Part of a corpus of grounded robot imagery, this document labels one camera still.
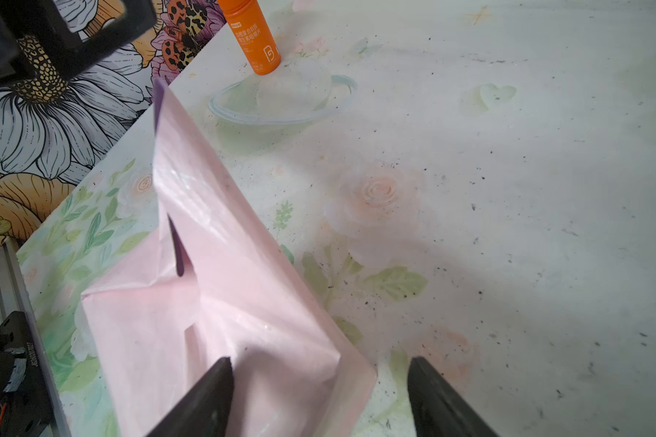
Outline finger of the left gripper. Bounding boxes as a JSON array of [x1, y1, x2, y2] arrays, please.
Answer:
[[0, 1, 158, 87]]

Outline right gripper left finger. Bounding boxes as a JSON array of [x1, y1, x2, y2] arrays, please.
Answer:
[[148, 357, 234, 437]]

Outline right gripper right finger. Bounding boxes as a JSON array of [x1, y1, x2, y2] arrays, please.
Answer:
[[407, 357, 499, 437]]

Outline purple wrapping paper sheet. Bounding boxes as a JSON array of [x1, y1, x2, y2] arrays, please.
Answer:
[[81, 82, 376, 436]]

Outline orange tube bottle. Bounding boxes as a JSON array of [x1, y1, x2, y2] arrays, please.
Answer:
[[218, 0, 281, 76]]

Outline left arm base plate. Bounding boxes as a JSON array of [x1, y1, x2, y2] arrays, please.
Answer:
[[0, 311, 54, 437]]

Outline aluminium front rail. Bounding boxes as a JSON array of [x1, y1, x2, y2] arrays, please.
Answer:
[[0, 239, 71, 436]]

